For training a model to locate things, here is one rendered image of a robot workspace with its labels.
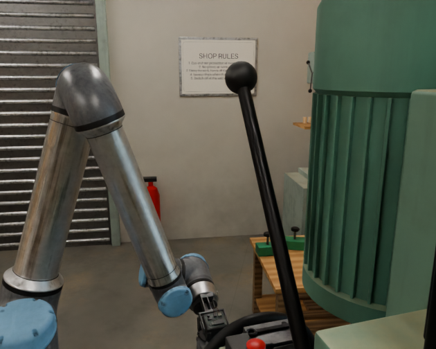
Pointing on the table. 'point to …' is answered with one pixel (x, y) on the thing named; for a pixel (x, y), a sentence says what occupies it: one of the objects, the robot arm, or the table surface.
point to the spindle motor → (364, 142)
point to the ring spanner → (266, 329)
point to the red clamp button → (255, 344)
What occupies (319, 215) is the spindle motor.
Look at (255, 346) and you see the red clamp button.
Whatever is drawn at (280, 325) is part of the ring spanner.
